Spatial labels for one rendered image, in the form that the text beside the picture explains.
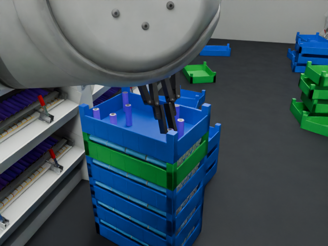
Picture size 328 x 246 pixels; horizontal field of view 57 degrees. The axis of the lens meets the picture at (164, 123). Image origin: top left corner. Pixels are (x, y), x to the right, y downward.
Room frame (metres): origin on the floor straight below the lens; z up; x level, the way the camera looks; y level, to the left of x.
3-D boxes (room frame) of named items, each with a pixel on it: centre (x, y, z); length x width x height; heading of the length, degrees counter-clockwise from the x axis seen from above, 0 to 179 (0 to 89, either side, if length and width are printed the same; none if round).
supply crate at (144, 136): (0.75, 0.05, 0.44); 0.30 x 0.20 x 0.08; 58
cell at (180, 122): (0.69, -0.04, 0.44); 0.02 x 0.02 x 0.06
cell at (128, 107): (0.78, 0.10, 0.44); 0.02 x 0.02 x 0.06
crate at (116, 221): (0.75, 0.05, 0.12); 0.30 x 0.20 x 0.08; 58
